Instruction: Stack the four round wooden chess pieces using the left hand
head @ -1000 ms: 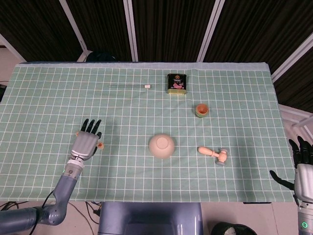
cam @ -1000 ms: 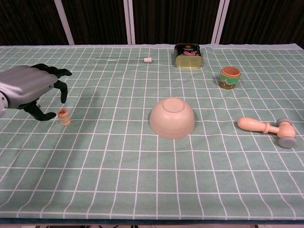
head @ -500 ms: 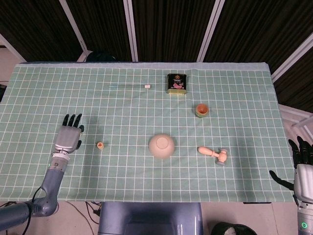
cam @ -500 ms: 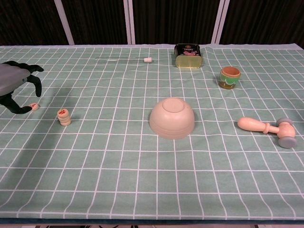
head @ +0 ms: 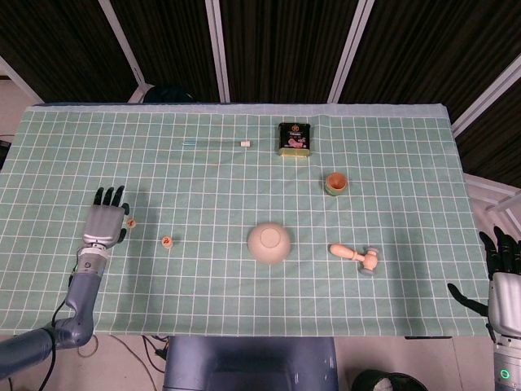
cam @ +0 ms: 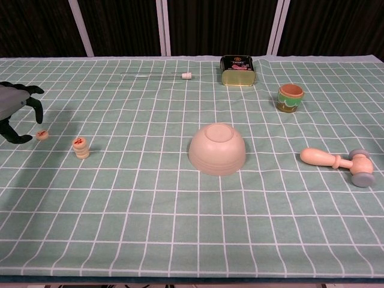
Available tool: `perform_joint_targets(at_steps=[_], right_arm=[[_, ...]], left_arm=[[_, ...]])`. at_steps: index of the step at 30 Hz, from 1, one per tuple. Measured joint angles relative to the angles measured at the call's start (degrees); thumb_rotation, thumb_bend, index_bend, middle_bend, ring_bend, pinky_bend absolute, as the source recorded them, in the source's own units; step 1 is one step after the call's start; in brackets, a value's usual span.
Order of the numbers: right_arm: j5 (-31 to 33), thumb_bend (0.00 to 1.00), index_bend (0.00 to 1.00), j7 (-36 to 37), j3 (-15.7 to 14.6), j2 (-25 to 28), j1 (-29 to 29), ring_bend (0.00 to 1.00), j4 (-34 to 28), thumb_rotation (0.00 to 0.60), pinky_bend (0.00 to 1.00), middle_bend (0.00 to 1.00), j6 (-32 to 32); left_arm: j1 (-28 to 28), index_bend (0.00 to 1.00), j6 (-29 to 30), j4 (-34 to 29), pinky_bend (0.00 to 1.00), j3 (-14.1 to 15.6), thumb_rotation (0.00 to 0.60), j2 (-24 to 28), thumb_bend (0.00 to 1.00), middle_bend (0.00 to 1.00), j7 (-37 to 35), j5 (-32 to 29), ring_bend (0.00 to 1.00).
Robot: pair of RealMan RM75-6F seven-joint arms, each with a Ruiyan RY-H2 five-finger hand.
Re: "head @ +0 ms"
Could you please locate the white frame foot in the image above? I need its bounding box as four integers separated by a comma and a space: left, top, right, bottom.
462, 173, 521, 230

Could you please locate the black cable with plug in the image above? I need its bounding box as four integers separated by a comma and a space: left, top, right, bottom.
121, 334, 170, 374

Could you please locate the white partition frame post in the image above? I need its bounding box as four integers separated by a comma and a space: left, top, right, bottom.
204, 0, 231, 103
0, 55, 44, 107
327, 0, 375, 103
97, 0, 152, 103
451, 52, 521, 138

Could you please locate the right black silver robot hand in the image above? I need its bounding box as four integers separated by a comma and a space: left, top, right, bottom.
447, 226, 521, 338

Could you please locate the black waste bin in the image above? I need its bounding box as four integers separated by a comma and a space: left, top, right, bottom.
350, 368, 428, 391

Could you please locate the black bag behind table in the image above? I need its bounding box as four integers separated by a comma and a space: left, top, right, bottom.
142, 84, 196, 104

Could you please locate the beige upturned bowl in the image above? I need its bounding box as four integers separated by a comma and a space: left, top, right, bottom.
247, 221, 292, 266

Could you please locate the wooden toy hammer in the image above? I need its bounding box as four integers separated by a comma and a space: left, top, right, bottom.
329, 243, 383, 279

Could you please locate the green white checked tablecloth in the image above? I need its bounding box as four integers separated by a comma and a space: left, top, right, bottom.
0, 103, 492, 338

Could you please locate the black yellow tin can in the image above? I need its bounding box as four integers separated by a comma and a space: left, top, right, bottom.
278, 121, 315, 159

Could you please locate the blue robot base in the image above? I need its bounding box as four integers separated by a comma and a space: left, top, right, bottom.
162, 336, 339, 391

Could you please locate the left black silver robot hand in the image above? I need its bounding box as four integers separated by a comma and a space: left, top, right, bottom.
82, 184, 131, 250

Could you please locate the orange green toy cup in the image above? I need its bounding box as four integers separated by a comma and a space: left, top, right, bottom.
324, 171, 349, 197

